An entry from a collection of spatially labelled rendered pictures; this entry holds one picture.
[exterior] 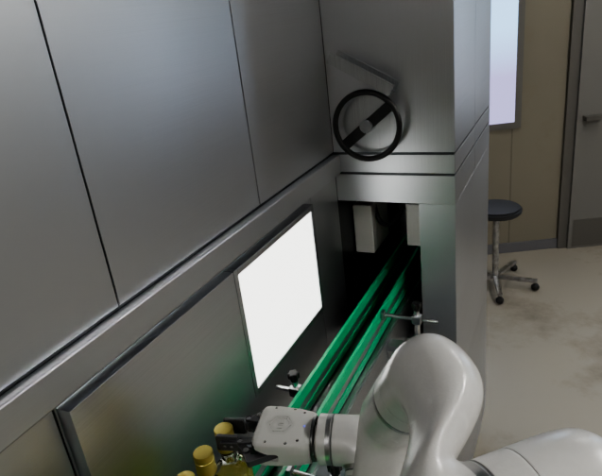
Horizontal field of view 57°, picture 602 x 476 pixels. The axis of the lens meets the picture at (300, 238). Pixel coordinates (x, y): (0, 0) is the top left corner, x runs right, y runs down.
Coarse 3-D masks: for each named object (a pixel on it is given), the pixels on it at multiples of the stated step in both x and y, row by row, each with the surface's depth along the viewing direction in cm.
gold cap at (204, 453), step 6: (198, 450) 94; (204, 450) 94; (210, 450) 94; (198, 456) 93; (204, 456) 93; (210, 456) 93; (198, 462) 93; (204, 462) 93; (210, 462) 93; (198, 468) 93; (204, 468) 93; (210, 468) 94; (216, 468) 95; (198, 474) 94; (204, 474) 94; (210, 474) 94
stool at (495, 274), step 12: (492, 204) 382; (504, 204) 380; (516, 204) 377; (492, 216) 366; (504, 216) 363; (516, 216) 365; (492, 240) 387; (492, 252) 390; (492, 264) 394; (492, 276) 396; (504, 276) 393; (516, 276) 391
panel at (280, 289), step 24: (288, 240) 145; (312, 240) 158; (264, 264) 134; (288, 264) 146; (312, 264) 159; (264, 288) 134; (288, 288) 146; (312, 288) 160; (264, 312) 135; (288, 312) 147; (312, 312) 161; (264, 336) 136; (288, 336) 148; (264, 360) 137
